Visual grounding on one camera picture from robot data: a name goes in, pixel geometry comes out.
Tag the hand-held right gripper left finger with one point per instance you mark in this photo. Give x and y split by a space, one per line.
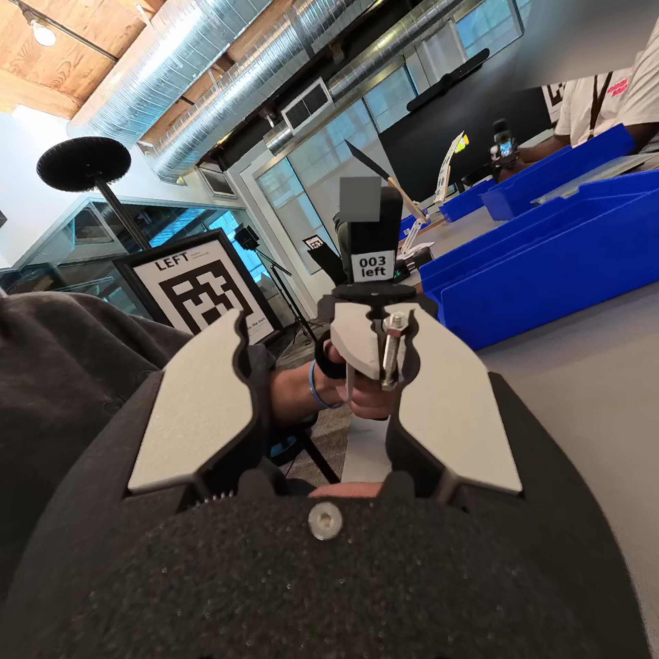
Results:
191 412

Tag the person's left forearm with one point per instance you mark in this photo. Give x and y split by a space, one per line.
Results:
293 396

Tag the black monitor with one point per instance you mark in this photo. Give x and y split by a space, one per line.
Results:
463 113

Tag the grey desk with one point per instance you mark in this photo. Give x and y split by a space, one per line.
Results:
587 432

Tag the small framed sign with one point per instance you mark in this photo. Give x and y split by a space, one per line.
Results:
314 245

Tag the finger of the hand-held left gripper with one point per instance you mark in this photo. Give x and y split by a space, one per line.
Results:
355 345
410 350

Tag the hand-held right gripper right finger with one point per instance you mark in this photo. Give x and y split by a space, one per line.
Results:
458 412

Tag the grey metal plate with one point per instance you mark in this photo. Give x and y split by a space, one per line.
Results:
602 173

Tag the black pole stand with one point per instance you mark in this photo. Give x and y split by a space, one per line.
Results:
82 163

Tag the black white marker board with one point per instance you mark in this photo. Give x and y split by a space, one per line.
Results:
201 288

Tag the person's left hand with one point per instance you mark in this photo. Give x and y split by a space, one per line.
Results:
366 402

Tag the silver bolt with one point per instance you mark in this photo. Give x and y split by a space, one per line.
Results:
390 360

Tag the blue wristband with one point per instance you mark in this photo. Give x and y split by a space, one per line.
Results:
315 387

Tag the white document stand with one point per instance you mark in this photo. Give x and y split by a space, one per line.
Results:
449 165

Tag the silver hex nut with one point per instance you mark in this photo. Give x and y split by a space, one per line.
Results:
394 323

